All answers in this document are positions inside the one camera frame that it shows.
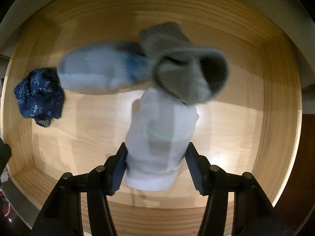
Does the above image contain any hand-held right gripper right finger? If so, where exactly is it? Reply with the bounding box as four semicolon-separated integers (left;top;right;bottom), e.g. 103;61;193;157
186;142;286;236

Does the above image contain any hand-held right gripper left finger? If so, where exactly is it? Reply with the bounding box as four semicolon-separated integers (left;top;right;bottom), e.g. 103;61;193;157
30;143;127;236

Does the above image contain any white sock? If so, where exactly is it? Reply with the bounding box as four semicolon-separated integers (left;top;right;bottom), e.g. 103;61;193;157
124;88;200;192

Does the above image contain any wooden drawer with grey front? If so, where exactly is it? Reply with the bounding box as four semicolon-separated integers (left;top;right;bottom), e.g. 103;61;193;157
0;0;303;236

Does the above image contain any grey sock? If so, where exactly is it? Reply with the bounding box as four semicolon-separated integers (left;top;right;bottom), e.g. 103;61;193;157
140;22;230;104

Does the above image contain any navy floral underwear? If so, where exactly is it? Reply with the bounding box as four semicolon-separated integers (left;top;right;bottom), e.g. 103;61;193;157
13;67;66;128

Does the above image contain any light blue sock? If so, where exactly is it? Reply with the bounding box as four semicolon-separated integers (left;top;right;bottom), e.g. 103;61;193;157
57;41;151;95

